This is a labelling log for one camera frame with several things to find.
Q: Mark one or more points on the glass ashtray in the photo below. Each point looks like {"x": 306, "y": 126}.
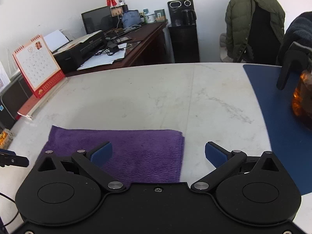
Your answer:
{"x": 4, "y": 137}

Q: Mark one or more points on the green box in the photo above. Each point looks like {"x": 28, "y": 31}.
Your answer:
{"x": 160, "y": 15}

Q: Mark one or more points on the red desk calendar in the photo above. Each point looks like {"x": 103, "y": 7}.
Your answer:
{"x": 36, "y": 65}

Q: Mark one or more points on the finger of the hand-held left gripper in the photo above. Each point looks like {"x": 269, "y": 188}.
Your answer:
{"x": 13, "y": 160}

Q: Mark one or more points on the white papers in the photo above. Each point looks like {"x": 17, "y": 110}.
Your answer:
{"x": 102, "y": 61}

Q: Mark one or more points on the black water dispenser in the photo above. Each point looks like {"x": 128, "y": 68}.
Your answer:
{"x": 182, "y": 43}

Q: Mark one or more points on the black computer monitor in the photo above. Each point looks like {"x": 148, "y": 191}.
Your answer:
{"x": 97, "y": 19}

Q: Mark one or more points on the green puffer jacket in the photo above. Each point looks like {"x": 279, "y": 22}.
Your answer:
{"x": 238, "y": 24}

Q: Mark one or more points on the blue table mat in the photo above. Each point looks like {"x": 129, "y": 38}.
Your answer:
{"x": 275, "y": 117}

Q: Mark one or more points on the red book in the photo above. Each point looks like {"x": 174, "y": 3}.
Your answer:
{"x": 26, "y": 108}

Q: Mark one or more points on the black power adapter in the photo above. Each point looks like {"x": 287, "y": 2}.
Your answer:
{"x": 113, "y": 48}

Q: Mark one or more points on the grey printer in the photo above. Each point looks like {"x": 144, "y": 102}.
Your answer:
{"x": 12, "y": 97}

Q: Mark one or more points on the black kettle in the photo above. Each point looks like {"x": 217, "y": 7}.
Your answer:
{"x": 188, "y": 17}

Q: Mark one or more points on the black printer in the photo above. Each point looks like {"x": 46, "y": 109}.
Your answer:
{"x": 80, "y": 51}

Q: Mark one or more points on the blue bag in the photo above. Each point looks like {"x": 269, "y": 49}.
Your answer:
{"x": 130, "y": 19}

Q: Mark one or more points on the printed white wall sheet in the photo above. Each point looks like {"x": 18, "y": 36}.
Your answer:
{"x": 3, "y": 75}

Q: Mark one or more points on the dark wooden desk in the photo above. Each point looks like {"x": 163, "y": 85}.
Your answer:
{"x": 143, "y": 46}

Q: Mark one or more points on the white security camera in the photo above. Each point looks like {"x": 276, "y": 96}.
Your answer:
{"x": 121, "y": 1}

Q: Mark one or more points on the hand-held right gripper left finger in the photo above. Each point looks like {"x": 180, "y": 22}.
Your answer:
{"x": 102, "y": 153}

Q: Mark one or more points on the purple towel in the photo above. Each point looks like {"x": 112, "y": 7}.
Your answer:
{"x": 146, "y": 156}

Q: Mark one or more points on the small red flags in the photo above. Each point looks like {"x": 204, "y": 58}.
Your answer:
{"x": 111, "y": 2}

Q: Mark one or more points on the glass teapot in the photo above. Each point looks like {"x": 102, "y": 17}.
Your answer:
{"x": 302, "y": 97}

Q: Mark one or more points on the white mug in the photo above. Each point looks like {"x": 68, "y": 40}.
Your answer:
{"x": 150, "y": 19}

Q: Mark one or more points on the white paper sheet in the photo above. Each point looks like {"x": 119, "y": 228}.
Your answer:
{"x": 56, "y": 39}

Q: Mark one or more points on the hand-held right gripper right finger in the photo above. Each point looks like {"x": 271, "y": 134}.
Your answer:
{"x": 215, "y": 154}

